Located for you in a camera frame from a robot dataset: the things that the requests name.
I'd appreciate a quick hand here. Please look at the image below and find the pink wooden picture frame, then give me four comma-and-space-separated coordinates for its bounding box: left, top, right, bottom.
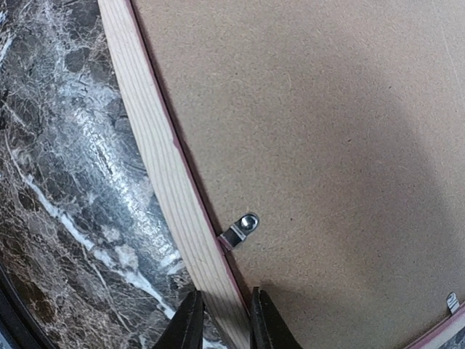
97, 0, 465, 349

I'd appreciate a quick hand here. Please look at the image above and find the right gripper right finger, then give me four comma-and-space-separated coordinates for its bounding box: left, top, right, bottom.
250, 287, 302, 349

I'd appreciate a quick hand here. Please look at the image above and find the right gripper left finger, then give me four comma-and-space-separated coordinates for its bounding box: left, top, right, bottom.
152, 290, 204, 349

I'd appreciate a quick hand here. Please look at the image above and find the black front rail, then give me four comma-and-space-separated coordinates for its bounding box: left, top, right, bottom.
1, 268, 56, 348

